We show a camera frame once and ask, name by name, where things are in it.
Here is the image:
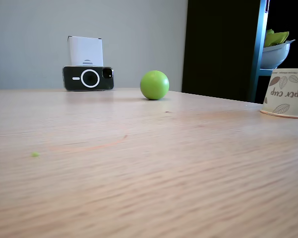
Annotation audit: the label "green ball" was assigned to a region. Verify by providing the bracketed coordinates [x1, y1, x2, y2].
[139, 70, 170, 101]

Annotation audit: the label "paper cup with leaf print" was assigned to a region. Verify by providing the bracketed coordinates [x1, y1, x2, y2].
[259, 68, 298, 119]

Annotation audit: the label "black smartphone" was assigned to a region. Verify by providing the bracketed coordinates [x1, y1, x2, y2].
[62, 65, 115, 92]

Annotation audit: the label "white cardboard box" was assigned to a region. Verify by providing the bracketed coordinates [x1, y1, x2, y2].
[66, 36, 104, 67]

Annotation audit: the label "white bowl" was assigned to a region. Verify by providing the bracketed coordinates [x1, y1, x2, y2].
[260, 39, 296, 70]

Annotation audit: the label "green items in bowl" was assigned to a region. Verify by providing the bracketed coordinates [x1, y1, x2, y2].
[264, 29, 290, 48]

